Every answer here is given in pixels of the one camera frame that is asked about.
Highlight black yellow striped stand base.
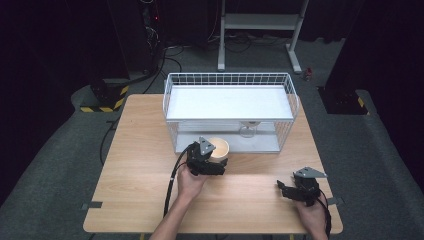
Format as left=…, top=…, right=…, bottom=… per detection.
left=79, top=77, right=130, bottom=114
left=316, top=86, right=371, bottom=116

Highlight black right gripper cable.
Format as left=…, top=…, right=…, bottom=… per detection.
left=316, top=195, right=333, bottom=238

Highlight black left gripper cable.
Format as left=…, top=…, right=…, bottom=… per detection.
left=162, top=142, right=195, bottom=218

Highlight white wire shelf rack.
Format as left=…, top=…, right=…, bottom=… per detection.
left=162, top=71, right=300, bottom=155

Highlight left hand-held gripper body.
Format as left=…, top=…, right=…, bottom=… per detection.
left=185, top=136, right=217, bottom=177

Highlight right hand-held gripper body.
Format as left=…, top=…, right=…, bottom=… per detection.
left=292, top=166, right=329, bottom=207

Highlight person's left hand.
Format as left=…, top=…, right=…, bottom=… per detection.
left=176, top=164, right=210, bottom=203

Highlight black computer tower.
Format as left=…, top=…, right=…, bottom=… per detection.
left=106, top=0, right=168, bottom=74

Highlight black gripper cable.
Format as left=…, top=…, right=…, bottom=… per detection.
left=162, top=142, right=195, bottom=218
left=316, top=195, right=333, bottom=238

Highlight person's right hand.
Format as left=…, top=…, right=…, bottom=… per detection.
left=294, top=199, right=328, bottom=236

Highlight white mug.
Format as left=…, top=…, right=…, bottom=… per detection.
left=206, top=137, right=231, bottom=165

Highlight white metal stand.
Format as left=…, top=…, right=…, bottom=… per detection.
left=216, top=0, right=311, bottom=75

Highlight thin black floor cable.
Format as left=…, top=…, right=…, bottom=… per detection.
left=99, top=117, right=120, bottom=167

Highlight glass jar with grey lid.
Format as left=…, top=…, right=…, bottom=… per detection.
left=238, top=120, right=260, bottom=139

